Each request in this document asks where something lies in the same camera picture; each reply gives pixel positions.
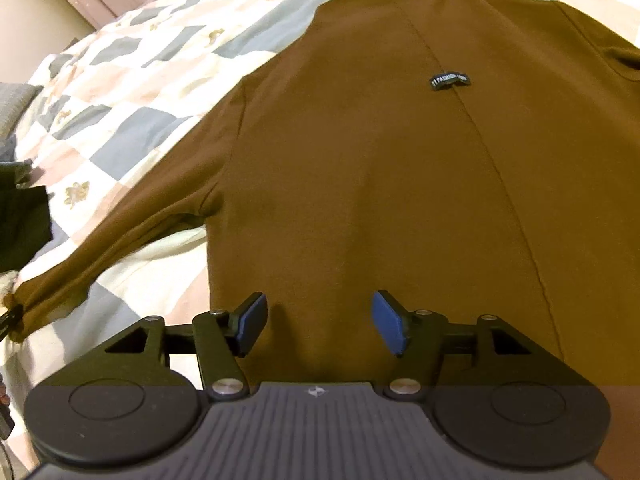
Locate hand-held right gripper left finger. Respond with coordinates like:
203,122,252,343
102,291,269,402

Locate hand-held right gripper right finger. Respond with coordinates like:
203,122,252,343
371,289,548,402

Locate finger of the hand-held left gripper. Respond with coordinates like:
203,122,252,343
0,305,25,343

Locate brown garment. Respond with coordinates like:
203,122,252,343
2,0,640,480

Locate black garment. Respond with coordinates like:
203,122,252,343
0,157,55,272

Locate grey checked pillow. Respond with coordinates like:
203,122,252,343
0,82,45,137

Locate checked pink grey quilt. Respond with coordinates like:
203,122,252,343
0,0,640,461

